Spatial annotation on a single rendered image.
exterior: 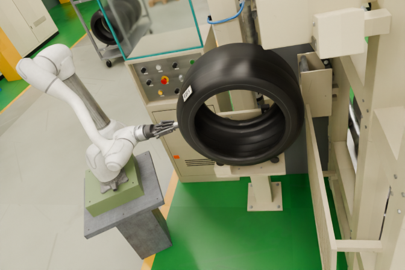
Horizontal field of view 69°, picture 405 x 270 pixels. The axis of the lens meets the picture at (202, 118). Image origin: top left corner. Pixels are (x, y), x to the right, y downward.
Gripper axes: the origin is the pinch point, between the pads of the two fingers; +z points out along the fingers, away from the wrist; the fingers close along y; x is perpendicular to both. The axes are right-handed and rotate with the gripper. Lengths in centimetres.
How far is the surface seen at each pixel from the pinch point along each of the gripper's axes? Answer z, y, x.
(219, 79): 34.0, -13.1, -27.5
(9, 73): -470, 322, 30
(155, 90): -37, 56, 7
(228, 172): 16.5, -9.3, 31.2
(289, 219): 31, 13, 117
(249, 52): 46, 1, -28
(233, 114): 20.3, 25.3, 20.1
